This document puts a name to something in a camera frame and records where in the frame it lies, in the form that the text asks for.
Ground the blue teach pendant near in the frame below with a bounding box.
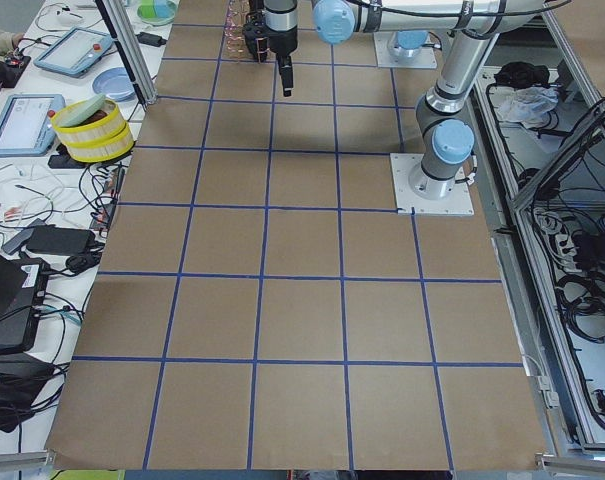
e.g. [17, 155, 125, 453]
[0, 94, 66, 158]

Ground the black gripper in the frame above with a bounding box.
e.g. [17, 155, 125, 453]
[266, 27, 298, 97]

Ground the copper wire wine rack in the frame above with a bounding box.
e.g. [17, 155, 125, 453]
[224, 0, 264, 62]

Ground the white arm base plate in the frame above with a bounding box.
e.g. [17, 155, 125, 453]
[373, 30, 439, 70]
[390, 153, 474, 217]

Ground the aluminium frame post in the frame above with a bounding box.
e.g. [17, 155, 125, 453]
[95, 0, 157, 109]

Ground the yellow bamboo steamer basket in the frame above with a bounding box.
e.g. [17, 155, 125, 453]
[50, 94, 134, 163]

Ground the blue plate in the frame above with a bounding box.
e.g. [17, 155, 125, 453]
[92, 67, 135, 102]

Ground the green bowl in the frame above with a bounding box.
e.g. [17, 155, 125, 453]
[136, 0, 178, 26]

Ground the crumpled white cloth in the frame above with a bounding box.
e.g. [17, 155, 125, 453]
[496, 86, 559, 128]

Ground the blue teach pendant far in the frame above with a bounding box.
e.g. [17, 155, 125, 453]
[34, 27, 113, 78]

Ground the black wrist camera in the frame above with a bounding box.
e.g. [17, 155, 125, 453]
[243, 11, 266, 54]

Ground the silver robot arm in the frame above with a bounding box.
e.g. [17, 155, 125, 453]
[312, 0, 545, 200]
[263, 1, 427, 97]

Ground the blue teach pendant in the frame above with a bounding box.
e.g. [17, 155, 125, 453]
[34, 27, 113, 78]
[0, 94, 66, 158]

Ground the black power brick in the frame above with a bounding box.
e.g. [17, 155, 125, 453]
[26, 226, 95, 256]

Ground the black laptop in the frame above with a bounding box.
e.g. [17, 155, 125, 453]
[0, 255, 49, 355]

